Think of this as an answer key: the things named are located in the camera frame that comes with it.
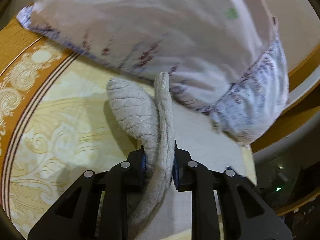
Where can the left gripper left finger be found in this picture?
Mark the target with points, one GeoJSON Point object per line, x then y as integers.
{"type": "Point", "coordinates": [95, 205]}

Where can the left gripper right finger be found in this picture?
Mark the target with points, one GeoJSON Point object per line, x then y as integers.
{"type": "Point", "coordinates": [225, 205]}

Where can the grey cable-knit sweater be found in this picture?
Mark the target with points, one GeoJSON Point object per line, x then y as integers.
{"type": "Point", "coordinates": [150, 120]}

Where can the wooden headboard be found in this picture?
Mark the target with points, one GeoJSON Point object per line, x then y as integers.
{"type": "Point", "coordinates": [291, 144]}

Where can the yellow patterned bedspread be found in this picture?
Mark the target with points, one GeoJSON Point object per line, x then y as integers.
{"type": "Point", "coordinates": [56, 123]}

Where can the blue floral right pillow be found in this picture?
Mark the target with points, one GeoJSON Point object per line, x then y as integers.
{"type": "Point", "coordinates": [253, 103]}

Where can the pink floral left pillow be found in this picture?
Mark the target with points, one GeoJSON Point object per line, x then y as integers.
{"type": "Point", "coordinates": [205, 45]}

